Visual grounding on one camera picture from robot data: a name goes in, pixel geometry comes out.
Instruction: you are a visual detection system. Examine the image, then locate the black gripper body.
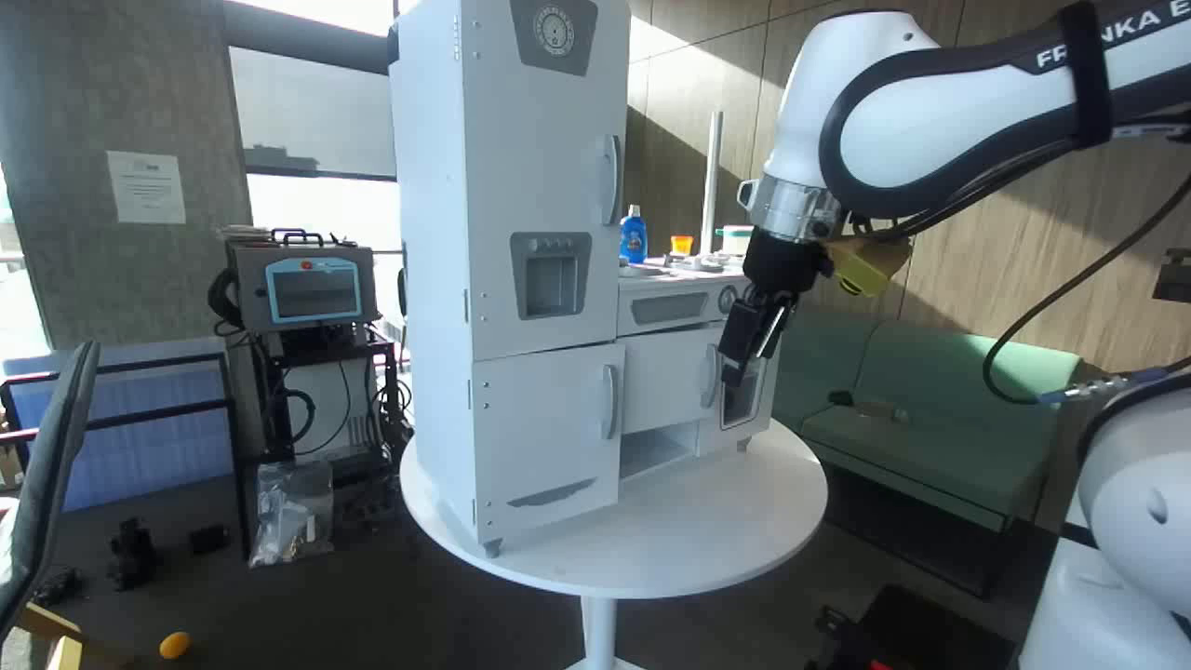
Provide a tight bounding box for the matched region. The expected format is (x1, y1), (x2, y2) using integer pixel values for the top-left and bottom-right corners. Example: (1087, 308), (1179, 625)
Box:
(746, 229), (833, 301)

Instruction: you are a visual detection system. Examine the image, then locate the white oven door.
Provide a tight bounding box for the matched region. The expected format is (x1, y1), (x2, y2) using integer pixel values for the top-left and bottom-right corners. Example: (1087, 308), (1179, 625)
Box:
(722, 356), (769, 428)

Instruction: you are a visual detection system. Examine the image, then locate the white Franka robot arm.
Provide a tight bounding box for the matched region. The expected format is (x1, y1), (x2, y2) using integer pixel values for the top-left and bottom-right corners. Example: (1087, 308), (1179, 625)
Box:
(717, 0), (1191, 670)

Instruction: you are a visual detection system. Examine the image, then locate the white toy kitchen cabinet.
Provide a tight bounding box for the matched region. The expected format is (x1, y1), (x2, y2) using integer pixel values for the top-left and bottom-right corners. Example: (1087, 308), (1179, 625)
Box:
(392, 0), (773, 550)

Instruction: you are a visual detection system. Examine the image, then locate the green white pot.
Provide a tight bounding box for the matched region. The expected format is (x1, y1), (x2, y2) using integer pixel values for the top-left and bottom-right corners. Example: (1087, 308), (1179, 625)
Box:
(717, 224), (753, 258)

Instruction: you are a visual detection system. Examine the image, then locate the white faucet pole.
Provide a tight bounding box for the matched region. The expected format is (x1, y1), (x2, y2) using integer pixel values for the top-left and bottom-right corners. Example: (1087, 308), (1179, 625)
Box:
(699, 107), (722, 258)

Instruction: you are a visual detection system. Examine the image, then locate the orange small cup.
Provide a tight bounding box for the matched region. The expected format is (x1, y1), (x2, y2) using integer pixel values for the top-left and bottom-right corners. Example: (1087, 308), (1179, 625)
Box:
(671, 234), (696, 258)

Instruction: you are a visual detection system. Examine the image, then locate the green bench sofa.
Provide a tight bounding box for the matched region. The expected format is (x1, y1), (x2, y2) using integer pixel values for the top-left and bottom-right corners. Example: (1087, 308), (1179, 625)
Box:
(773, 308), (1057, 533)

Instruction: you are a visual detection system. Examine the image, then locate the blue soap bottle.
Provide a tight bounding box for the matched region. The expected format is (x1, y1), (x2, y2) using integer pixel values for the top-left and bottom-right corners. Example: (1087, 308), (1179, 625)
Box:
(619, 203), (649, 264)

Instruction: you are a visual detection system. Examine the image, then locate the white round table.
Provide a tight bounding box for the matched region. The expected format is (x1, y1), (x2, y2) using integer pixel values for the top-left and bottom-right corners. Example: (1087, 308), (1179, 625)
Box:
(398, 420), (831, 670)

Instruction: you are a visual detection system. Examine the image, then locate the black equipment rack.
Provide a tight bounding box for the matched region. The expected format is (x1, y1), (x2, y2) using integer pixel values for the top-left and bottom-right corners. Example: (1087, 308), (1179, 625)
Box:
(227, 326), (410, 553)

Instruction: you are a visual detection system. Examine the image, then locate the grey machine with screen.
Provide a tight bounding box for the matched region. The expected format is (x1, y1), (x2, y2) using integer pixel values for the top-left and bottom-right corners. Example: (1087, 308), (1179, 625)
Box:
(227, 239), (376, 333)

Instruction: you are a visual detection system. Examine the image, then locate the clear plastic bag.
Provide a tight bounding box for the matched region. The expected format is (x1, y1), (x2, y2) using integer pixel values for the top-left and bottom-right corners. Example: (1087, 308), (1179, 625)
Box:
(251, 462), (336, 565)

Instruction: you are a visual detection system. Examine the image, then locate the yellow ball on floor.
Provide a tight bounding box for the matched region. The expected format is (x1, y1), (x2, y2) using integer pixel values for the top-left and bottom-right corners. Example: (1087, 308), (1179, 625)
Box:
(156, 629), (194, 662)

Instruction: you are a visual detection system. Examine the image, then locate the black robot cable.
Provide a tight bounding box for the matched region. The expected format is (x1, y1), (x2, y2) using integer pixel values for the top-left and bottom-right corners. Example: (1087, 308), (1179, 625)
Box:
(978, 172), (1191, 408)

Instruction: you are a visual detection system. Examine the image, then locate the paper notice on wall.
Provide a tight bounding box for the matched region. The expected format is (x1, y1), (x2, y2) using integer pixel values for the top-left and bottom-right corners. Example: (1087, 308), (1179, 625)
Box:
(107, 148), (185, 224)

